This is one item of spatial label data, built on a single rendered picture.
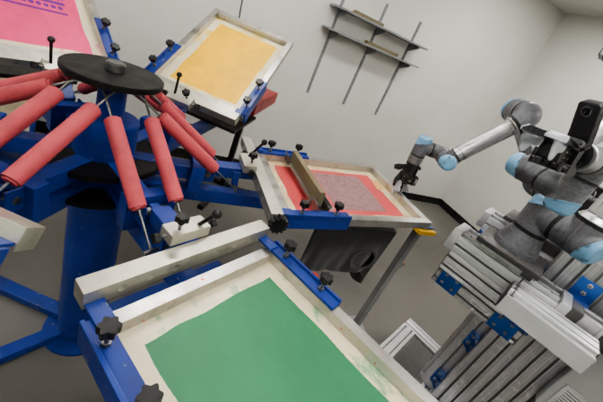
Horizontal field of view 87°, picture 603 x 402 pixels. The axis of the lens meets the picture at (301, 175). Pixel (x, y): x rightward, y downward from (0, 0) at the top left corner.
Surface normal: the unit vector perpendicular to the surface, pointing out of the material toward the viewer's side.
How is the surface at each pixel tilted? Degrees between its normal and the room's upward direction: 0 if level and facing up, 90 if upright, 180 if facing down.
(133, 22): 90
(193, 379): 0
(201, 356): 0
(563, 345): 90
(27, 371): 0
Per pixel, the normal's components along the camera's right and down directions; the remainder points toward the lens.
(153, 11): 0.31, 0.52
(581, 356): -0.67, 0.06
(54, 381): 0.36, -0.84
